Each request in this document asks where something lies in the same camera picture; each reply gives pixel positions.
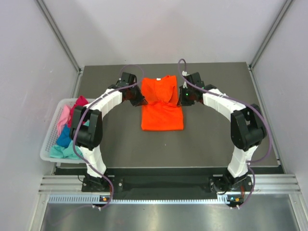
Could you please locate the orange t shirt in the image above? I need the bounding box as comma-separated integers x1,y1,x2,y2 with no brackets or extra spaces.
141,75,184,131

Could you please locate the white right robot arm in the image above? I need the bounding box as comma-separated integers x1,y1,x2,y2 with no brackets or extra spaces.
178,86,267,191

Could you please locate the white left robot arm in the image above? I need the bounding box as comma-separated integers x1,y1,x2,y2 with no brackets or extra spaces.
70,84,147,192

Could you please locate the magenta t shirt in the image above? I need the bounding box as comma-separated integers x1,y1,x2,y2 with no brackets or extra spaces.
67,95,89,128

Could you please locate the pink t shirt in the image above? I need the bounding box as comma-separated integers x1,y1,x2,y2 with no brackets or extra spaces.
57,104,71,137

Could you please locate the blue t shirt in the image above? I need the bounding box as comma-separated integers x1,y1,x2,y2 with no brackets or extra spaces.
56,125,71,148

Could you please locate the white plastic laundry basket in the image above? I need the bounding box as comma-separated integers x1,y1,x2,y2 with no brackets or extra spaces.
39,98,84,164

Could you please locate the teal t shirt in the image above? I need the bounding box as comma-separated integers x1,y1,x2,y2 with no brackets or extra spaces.
50,141,81,160

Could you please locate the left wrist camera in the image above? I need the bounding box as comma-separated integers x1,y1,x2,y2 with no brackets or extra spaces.
116,72,137,88

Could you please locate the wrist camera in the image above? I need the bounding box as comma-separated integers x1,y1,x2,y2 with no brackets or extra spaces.
184,72,205,89
116,72,137,88

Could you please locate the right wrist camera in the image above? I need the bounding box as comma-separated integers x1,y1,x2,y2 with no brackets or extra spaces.
184,72,205,89

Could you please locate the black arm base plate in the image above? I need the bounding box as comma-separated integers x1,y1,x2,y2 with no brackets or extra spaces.
81,175,252,194

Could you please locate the left aluminium frame post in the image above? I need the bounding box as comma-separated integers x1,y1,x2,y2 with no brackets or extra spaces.
36,0,84,75

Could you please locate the slotted grey cable duct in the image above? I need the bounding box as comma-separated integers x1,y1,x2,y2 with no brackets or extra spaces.
48,194,240,205

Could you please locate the aluminium corner frame post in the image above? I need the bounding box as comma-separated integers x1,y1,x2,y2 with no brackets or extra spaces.
247,0,295,70

